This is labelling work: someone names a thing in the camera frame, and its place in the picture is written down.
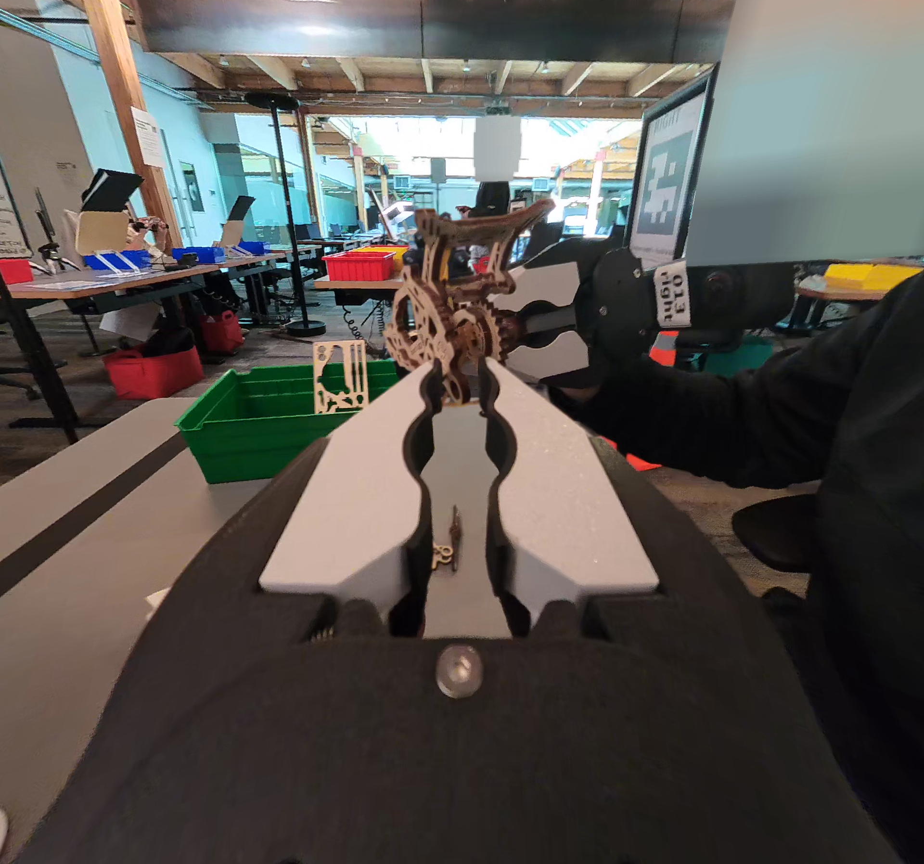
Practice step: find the red plastic container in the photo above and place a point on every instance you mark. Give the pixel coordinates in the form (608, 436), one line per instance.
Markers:
(222, 333)

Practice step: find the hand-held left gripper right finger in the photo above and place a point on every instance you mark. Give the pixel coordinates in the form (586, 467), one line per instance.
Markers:
(577, 517)

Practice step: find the cream rounded board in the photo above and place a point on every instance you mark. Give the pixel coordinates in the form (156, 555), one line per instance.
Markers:
(101, 232)

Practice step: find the wooden support pillar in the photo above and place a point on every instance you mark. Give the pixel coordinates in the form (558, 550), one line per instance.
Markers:
(126, 84)

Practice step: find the orange traffic cone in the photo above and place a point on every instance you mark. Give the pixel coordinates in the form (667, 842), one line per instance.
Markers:
(663, 351)

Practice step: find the green plastic bin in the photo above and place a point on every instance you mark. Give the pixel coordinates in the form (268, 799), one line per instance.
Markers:
(238, 445)

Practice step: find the red fabric tote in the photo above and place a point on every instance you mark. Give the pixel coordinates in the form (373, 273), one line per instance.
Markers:
(155, 377)

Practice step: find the wooden mechanical model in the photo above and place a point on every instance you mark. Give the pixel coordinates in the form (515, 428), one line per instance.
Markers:
(433, 315)

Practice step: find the blue plastic bin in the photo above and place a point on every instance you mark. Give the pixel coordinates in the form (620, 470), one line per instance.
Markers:
(198, 254)
(115, 260)

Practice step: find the wooden cutout sheet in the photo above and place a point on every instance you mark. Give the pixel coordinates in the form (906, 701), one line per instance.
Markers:
(326, 353)

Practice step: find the yellow plastic bin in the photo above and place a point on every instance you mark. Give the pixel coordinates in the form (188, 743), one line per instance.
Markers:
(866, 275)
(393, 254)

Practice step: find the small wooden key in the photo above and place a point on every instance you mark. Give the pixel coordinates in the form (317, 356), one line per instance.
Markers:
(456, 539)

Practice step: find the white paper notice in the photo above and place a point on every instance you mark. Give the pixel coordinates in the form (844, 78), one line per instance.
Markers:
(148, 136)

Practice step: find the long wooden desk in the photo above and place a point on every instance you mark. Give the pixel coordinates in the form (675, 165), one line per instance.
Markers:
(108, 286)

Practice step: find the person's right forearm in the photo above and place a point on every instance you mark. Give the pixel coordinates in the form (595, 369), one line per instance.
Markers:
(722, 409)

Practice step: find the black floor lamp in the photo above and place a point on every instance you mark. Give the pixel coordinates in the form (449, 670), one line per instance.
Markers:
(285, 228)

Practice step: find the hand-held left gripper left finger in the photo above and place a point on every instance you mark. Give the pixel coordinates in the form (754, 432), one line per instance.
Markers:
(339, 517)

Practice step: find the black tilted board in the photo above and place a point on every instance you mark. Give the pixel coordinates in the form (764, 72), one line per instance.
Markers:
(112, 189)

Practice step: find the framed marker board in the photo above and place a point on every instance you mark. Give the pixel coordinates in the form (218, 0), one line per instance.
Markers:
(668, 178)

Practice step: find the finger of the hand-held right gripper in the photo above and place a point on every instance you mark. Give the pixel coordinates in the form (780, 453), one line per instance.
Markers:
(548, 283)
(556, 358)

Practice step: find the red plastic bin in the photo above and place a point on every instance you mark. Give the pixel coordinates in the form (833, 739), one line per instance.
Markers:
(14, 272)
(357, 266)

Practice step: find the handwritten whiteboard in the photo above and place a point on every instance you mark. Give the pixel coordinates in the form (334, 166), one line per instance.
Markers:
(13, 214)

